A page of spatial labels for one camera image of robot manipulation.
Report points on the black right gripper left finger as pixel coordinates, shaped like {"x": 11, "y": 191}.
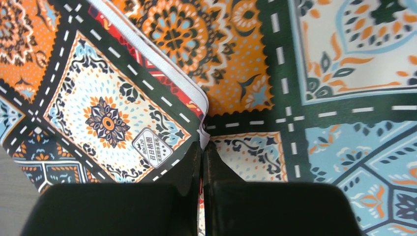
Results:
{"x": 183, "y": 208}

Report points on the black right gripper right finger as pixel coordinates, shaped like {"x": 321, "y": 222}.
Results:
{"x": 214, "y": 169}

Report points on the colourful patterned placemat cloth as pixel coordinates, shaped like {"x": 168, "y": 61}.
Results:
{"x": 313, "y": 103}

